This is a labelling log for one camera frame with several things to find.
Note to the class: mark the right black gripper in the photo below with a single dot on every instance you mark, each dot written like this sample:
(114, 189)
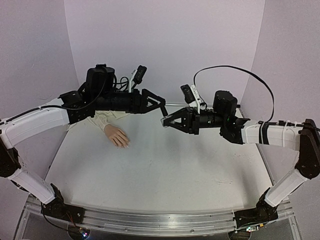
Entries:
(195, 120)

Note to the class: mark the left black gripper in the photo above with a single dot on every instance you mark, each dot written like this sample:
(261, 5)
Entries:
(137, 104)

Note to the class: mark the black nail polish brush cap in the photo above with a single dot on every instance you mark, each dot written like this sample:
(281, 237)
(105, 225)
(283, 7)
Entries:
(164, 110)

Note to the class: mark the clear nail polish bottle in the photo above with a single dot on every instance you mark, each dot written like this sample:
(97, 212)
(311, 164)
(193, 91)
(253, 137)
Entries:
(165, 121)

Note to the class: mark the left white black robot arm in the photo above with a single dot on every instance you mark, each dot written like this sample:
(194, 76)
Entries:
(99, 92)

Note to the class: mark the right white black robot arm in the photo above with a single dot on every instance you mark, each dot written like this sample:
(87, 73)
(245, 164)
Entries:
(302, 137)

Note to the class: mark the mannequin hand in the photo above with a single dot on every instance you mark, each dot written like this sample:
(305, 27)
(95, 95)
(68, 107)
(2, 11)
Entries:
(116, 136)

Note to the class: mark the cream cloth sleeve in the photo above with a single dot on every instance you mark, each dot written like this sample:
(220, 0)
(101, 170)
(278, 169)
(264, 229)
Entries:
(102, 118)

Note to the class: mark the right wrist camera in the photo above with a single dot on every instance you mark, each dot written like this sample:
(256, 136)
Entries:
(192, 97)

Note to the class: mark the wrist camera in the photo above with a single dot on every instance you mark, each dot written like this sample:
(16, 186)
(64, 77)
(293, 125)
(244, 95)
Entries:
(136, 77)
(192, 97)

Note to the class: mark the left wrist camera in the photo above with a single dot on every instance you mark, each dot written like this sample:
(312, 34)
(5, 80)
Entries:
(136, 77)

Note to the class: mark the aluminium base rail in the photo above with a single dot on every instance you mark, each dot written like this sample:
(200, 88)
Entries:
(163, 224)

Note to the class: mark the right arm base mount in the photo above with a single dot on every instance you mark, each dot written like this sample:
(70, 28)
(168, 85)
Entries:
(262, 213)

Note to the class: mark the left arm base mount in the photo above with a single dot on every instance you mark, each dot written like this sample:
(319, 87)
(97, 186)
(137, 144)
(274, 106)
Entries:
(60, 210)

